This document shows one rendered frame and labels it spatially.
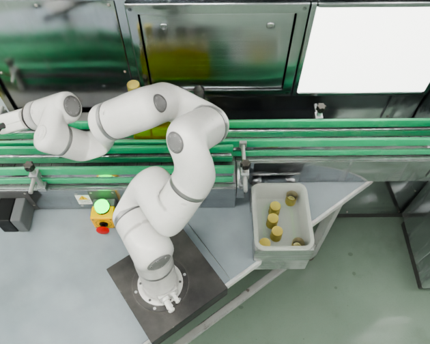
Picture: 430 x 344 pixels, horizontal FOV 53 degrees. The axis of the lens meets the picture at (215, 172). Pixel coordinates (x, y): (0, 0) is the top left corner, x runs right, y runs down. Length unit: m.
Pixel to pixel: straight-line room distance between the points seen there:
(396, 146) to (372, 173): 0.13
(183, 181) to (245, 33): 0.53
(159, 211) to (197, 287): 0.40
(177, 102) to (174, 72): 0.41
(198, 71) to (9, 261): 0.81
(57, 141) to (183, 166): 0.33
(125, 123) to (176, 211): 0.20
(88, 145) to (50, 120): 0.10
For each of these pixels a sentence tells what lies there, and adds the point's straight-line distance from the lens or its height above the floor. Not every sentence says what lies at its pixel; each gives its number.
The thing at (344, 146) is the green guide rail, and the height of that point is 0.93.
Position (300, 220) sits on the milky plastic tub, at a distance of 1.38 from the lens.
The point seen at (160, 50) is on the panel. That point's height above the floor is 1.16.
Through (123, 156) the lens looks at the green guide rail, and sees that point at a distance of 1.34.
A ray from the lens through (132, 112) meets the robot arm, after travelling 0.85.
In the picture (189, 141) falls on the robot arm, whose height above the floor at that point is 1.38.
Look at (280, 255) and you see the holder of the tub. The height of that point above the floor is 0.79.
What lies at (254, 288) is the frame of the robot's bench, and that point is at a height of 0.20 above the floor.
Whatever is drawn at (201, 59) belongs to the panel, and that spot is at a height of 1.13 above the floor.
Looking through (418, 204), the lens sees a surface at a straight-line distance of 2.15.
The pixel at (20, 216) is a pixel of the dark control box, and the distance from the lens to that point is 1.42.
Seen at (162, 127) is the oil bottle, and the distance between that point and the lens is 1.26.
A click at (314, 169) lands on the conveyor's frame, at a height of 0.83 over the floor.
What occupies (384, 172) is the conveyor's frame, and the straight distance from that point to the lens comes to 1.51.
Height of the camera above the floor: 1.99
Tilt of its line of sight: 57 degrees down
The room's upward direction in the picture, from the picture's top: straight up
